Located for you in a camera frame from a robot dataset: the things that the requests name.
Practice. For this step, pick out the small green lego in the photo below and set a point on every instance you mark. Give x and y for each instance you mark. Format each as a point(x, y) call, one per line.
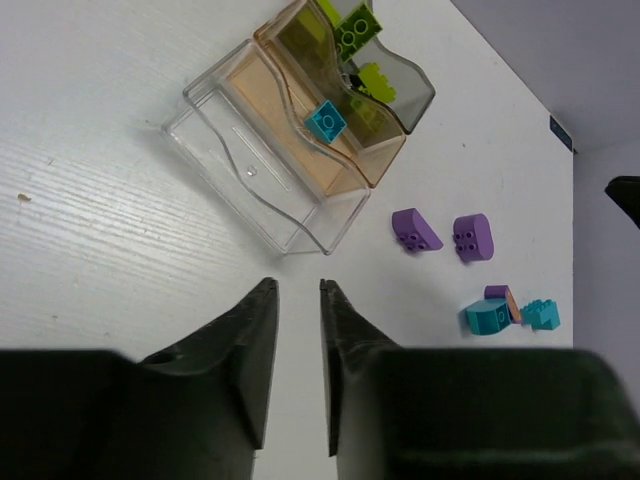
point(330, 11)

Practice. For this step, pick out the grey translucent container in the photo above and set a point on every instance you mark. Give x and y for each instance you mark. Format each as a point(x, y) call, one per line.
point(414, 91)

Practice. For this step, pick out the green printed lego brick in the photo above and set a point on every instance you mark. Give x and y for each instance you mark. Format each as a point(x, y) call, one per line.
point(373, 83)

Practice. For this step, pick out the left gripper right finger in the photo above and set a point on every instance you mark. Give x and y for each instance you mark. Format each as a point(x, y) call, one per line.
point(396, 412)

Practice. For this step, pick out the blue square lego brick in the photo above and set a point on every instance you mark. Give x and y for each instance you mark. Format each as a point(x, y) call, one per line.
point(326, 123)

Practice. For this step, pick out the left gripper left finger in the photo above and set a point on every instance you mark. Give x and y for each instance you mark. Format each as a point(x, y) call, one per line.
point(196, 409)

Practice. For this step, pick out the purple arched lego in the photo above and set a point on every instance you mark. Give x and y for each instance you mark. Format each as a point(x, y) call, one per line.
point(414, 233)

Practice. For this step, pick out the purple rounded lego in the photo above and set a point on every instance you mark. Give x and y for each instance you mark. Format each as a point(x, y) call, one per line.
point(473, 238)

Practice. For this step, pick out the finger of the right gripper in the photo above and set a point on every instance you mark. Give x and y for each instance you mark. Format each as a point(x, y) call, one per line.
point(624, 191)

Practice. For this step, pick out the right corner label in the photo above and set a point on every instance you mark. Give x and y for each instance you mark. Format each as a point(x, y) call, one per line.
point(563, 136)

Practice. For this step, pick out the clear translucent container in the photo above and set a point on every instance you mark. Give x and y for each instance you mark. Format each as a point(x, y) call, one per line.
point(238, 131)

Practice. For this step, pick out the green square lego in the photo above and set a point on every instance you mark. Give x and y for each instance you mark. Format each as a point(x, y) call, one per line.
point(369, 120)

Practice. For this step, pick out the blue printed lego brick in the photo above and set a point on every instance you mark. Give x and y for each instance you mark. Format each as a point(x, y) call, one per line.
point(488, 316)

